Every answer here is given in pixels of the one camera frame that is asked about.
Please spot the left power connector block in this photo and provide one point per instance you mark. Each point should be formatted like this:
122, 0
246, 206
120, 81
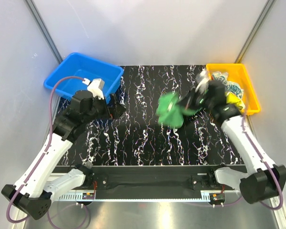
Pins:
88, 196

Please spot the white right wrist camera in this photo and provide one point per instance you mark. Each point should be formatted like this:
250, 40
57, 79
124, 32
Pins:
202, 79

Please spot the yellow plastic bin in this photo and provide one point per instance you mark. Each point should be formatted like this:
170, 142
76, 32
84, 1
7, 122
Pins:
237, 73

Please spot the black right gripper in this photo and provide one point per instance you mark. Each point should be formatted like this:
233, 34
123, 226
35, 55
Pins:
187, 102

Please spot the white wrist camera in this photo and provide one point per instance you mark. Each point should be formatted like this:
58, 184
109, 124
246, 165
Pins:
95, 87
202, 79

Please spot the teal patterned cloth in bin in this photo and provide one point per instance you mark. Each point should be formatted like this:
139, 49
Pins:
229, 85

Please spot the power connector block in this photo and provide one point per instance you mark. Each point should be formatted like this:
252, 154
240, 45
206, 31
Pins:
219, 197
88, 196

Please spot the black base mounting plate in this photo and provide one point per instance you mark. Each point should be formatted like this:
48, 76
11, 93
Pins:
191, 170

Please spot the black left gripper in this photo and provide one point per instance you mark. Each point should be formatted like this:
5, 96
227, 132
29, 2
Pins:
113, 112

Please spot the green microfiber towel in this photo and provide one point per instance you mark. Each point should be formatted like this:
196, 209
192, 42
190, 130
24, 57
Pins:
170, 113

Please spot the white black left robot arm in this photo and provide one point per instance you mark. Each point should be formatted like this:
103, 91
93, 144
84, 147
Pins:
33, 194

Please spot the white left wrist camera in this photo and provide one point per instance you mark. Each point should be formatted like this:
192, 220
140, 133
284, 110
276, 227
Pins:
95, 87

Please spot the yellow cloth in bin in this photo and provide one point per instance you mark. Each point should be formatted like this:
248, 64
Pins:
231, 98

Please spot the aluminium frame rail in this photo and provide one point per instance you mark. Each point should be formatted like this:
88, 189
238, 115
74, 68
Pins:
141, 188

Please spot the right power connector block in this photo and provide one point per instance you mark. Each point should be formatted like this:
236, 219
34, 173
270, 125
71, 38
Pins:
219, 197

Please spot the blue plastic bin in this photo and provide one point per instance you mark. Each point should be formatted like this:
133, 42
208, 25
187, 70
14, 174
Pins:
76, 64

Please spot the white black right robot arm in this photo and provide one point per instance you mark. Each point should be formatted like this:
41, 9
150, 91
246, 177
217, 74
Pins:
263, 178

